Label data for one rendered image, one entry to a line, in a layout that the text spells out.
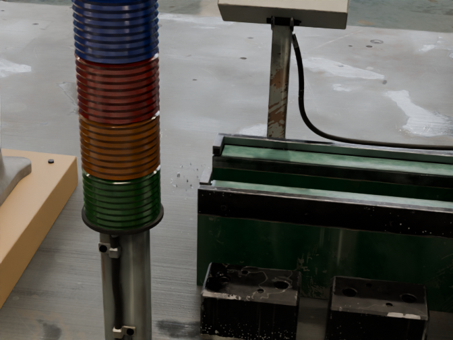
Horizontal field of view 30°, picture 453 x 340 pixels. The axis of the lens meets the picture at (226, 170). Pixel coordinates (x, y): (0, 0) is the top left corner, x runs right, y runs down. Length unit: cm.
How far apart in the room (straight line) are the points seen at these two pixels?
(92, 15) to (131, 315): 26
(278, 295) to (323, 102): 65
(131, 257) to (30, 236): 36
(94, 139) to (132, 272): 13
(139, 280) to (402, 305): 30
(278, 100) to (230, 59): 45
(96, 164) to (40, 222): 44
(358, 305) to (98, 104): 38
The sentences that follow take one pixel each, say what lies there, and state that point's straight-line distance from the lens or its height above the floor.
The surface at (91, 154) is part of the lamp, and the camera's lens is 62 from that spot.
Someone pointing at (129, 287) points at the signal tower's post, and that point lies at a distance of 69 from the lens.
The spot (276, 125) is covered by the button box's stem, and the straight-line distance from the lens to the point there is 120.
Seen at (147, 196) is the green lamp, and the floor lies 106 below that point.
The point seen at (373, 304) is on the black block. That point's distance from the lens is 87.
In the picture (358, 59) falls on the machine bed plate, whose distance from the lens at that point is 167.
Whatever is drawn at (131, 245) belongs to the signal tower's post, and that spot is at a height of 101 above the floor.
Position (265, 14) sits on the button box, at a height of 103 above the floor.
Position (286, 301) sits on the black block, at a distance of 86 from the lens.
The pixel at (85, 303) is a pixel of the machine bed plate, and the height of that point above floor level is 80.
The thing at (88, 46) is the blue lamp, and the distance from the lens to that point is 59.
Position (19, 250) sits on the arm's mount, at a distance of 100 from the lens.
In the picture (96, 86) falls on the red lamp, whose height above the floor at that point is 115.
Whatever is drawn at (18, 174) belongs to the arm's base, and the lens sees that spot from 110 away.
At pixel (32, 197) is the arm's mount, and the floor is 85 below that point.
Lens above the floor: 137
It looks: 28 degrees down
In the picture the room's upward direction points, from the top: 2 degrees clockwise
